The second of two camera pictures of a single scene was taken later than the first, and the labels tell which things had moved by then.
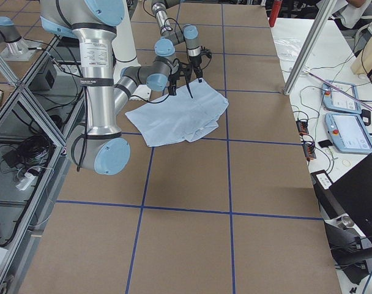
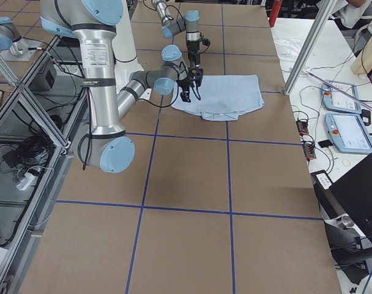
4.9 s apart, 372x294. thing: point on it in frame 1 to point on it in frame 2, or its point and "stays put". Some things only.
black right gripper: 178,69 to 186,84
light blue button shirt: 185,117 to 223,97
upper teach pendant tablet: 334,100 stays put
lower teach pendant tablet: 349,133 stays put
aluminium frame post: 309,46 stays put
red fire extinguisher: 276,9 stays put
